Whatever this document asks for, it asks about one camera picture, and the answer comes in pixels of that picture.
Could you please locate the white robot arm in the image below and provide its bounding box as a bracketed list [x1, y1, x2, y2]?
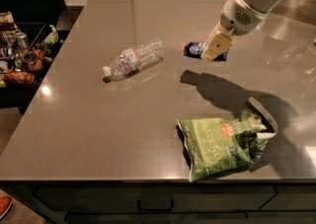
[201, 0, 282, 61]

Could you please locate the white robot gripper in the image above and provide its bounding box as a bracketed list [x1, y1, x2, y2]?
[201, 0, 268, 61]

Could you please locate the black drawer handle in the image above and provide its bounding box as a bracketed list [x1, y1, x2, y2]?
[137, 197, 175, 213]

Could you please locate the metal can in basket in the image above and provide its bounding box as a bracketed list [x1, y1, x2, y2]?
[16, 33, 29, 55]

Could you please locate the clear plastic water bottle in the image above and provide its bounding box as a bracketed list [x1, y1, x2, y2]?
[103, 38, 164, 81]

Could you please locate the blue rxbar blueberry wrapper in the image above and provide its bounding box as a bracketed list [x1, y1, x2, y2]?
[184, 41, 228, 61]

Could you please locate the black wire basket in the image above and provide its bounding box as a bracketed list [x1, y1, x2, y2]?
[0, 23, 45, 89]

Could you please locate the orange snack pack in basket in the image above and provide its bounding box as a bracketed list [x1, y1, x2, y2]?
[4, 71, 35, 85]

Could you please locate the green bag in basket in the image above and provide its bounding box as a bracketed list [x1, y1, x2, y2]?
[43, 25, 59, 46]

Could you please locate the green jalapeno chip bag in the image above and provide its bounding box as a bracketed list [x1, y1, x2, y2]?
[177, 98, 278, 182]

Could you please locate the red shoe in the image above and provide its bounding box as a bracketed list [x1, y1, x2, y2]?
[0, 195, 12, 220]

